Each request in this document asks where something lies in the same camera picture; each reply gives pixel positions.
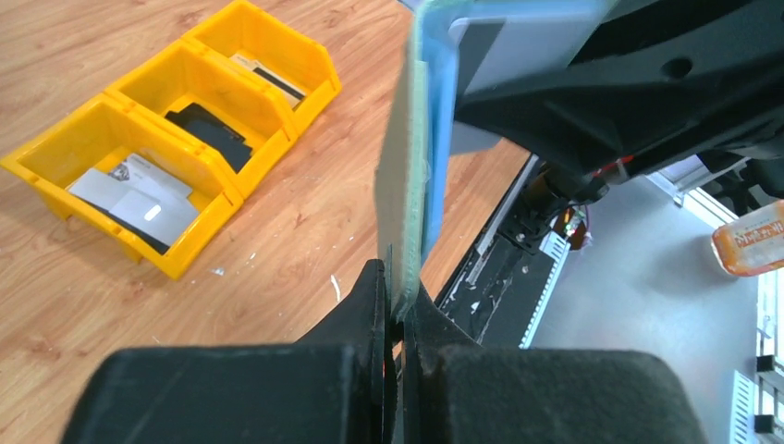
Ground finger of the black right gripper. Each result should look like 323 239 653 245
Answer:
456 1 783 175

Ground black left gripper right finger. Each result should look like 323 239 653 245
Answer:
401 290 706 443

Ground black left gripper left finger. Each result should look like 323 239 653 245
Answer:
61 259 392 443

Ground white printed card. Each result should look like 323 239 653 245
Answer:
430 2 607 158

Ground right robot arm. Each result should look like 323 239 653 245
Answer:
455 1 783 239

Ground yellow bin with black card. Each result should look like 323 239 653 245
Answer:
106 41 299 198

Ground white cards in bin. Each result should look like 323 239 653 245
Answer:
68 154 200 254

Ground beige card in bin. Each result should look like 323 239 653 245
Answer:
229 52 306 109

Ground black card in bin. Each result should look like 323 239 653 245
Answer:
165 103 251 173

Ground yellow bin with white cards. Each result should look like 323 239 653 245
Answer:
1 93 244 279

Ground orange snack packet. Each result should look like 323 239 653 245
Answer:
711 200 783 277

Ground yellow bin far end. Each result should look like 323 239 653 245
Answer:
184 1 342 134

